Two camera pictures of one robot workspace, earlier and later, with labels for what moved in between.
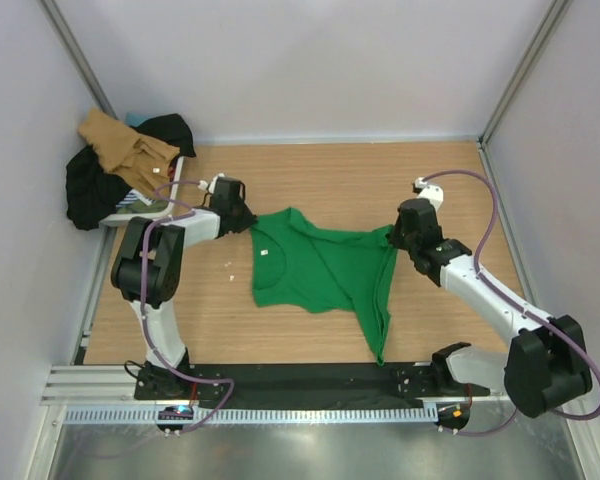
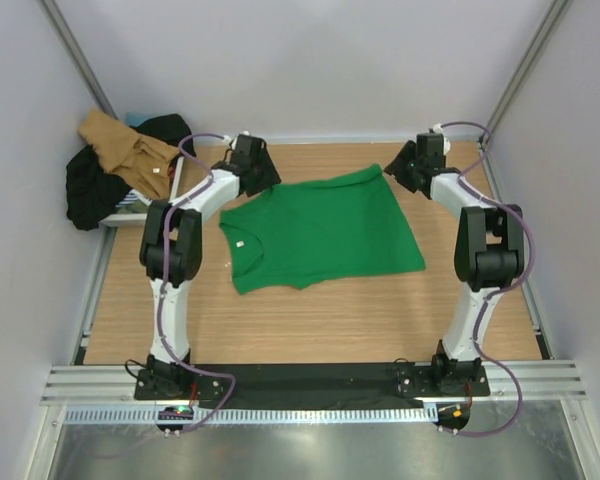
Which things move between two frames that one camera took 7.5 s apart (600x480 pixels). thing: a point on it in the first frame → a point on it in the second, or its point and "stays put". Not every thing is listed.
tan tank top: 140,161 stays put
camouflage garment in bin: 139,207 stays put
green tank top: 297,263 → 292,235
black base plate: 297,384 stays put
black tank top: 168,128 stays put
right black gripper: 395,239 → 396,168
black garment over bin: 92,194 stays put
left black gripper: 248,221 → 271,176
